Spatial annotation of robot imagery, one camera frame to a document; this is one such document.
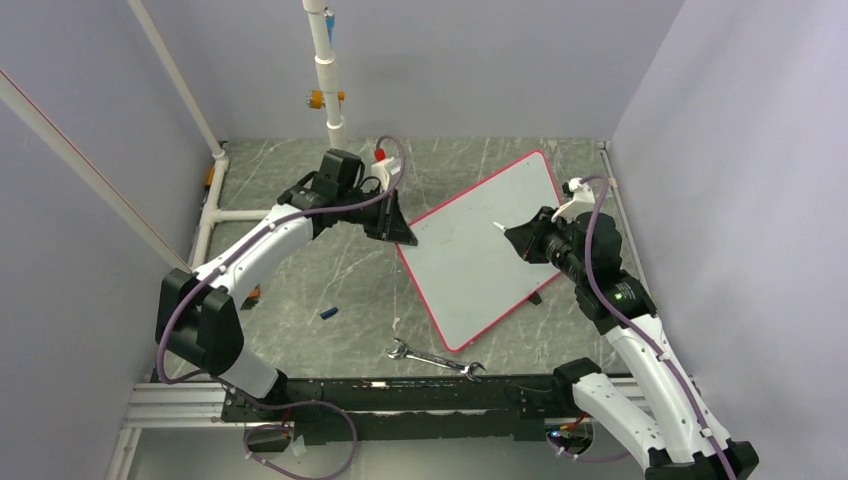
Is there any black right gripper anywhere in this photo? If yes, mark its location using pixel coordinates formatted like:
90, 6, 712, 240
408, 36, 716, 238
506, 206, 590, 284

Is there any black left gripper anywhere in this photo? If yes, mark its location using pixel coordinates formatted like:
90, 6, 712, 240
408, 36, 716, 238
337, 185, 416, 245

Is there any pink-framed whiteboard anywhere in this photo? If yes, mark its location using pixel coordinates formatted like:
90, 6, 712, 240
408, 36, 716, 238
398, 150, 562, 352

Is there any blue marker cap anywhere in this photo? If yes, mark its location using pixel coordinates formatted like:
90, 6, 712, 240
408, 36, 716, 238
319, 307, 339, 320

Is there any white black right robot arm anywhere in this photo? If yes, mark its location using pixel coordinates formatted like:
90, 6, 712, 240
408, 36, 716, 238
504, 207, 759, 479

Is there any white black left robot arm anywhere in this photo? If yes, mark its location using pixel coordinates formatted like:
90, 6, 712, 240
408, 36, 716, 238
155, 148, 418, 420

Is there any silver double open-end wrench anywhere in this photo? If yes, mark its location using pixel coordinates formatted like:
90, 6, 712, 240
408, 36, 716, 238
384, 338, 486, 382

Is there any orange pipe valve fitting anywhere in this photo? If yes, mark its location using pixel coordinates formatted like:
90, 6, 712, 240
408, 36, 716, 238
305, 90, 345, 109

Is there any black orange small block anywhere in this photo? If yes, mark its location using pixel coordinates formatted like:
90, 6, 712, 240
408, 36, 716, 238
240, 286, 261, 310

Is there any diagonal white pipe red stripe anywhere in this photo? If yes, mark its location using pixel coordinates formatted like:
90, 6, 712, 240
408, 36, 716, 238
1, 70, 189, 271

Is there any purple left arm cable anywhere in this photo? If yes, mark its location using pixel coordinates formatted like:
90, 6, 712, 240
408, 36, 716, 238
155, 135, 407, 415

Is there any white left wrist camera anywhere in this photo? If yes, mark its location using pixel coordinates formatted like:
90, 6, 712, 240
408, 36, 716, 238
370, 147, 406, 198

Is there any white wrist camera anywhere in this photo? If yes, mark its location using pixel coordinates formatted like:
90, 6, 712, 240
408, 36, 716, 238
551, 177, 596, 222
370, 147, 406, 198

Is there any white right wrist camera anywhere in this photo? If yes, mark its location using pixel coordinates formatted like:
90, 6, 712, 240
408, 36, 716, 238
551, 177, 596, 222

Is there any white PVC pipe frame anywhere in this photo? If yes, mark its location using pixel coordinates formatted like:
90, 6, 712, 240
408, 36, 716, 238
127, 0, 347, 267

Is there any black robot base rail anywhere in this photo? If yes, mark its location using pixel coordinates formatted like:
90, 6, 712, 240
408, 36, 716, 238
221, 374, 585, 446

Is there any aluminium extrusion frame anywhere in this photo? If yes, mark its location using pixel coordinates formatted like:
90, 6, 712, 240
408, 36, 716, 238
105, 382, 225, 479

